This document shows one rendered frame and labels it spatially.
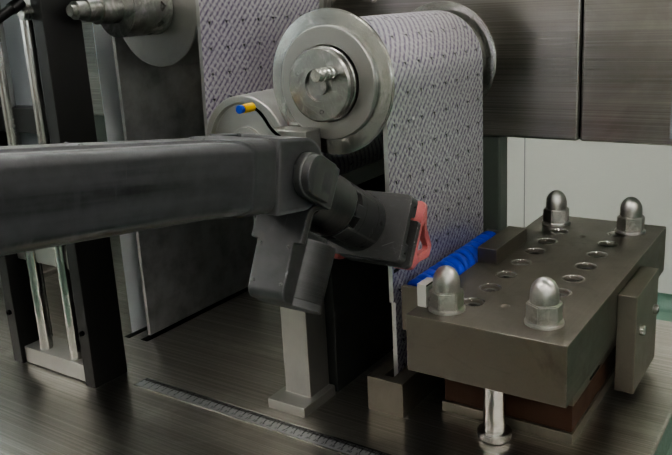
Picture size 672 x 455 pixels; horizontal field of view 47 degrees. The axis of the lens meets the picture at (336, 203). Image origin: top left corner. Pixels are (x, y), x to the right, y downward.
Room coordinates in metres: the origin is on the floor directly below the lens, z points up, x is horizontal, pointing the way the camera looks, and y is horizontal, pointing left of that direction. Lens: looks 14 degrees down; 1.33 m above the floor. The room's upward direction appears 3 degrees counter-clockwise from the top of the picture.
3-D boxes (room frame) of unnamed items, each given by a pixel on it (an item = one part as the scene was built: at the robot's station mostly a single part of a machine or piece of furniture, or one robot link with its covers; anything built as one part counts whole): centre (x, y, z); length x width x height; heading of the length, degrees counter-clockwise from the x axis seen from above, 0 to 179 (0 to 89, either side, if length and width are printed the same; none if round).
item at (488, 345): (0.82, -0.24, 1.00); 0.40 x 0.16 x 0.06; 146
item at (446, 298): (0.71, -0.10, 1.05); 0.04 x 0.04 x 0.04
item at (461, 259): (0.85, -0.14, 1.03); 0.21 x 0.04 x 0.03; 146
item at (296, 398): (0.78, 0.05, 1.05); 0.06 x 0.05 x 0.31; 146
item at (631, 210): (0.93, -0.37, 1.05); 0.04 x 0.04 x 0.04
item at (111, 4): (0.87, 0.25, 1.33); 0.06 x 0.03 x 0.03; 146
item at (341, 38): (0.89, -0.07, 1.25); 0.26 x 0.12 x 0.12; 146
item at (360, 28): (0.79, 0.00, 1.25); 0.15 x 0.01 x 0.15; 56
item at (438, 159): (0.86, -0.12, 1.11); 0.23 x 0.01 x 0.18; 146
